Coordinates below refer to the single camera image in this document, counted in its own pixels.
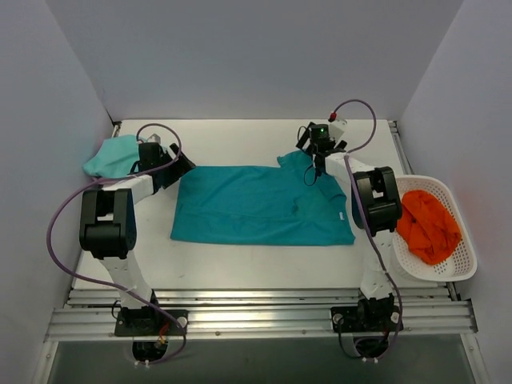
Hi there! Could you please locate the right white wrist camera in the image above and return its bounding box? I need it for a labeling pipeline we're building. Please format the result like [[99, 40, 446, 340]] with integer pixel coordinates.
[[328, 112, 347, 142]]

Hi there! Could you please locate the mint green folded t-shirt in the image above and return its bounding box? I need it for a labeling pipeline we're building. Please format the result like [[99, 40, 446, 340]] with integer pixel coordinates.
[[82, 135, 139, 178]]

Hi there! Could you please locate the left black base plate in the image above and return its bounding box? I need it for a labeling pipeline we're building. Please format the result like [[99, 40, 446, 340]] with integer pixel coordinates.
[[114, 307, 189, 337]]

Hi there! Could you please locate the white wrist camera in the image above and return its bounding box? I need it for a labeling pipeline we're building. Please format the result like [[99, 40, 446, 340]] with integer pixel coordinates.
[[138, 134, 161, 144], [328, 112, 347, 142]]

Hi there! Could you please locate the white perforated plastic basket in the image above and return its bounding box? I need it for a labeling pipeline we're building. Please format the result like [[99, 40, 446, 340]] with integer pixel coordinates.
[[391, 175, 478, 282]]

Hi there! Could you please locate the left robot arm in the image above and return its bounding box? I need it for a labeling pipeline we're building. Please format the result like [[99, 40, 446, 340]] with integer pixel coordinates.
[[79, 142, 195, 337]]

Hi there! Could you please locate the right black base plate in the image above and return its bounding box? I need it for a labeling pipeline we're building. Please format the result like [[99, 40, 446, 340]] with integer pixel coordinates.
[[330, 306, 404, 334]]

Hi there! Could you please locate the orange t-shirt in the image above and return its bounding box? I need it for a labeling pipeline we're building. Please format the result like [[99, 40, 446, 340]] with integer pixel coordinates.
[[397, 190, 462, 266]]

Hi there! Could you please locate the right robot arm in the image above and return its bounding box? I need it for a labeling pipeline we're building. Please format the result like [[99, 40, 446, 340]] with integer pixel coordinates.
[[296, 122, 402, 332]]

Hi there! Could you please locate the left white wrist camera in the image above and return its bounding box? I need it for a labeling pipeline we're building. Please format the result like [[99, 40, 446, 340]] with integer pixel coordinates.
[[138, 134, 161, 144]]

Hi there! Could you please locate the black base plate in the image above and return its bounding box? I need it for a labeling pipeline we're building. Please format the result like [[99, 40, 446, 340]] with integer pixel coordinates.
[[330, 306, 404, 334], [114, 307, 189, 337]]

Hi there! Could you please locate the teal t-shirt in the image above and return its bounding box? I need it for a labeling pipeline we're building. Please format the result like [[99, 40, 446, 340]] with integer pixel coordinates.
[[170, 151, 355, 246]]

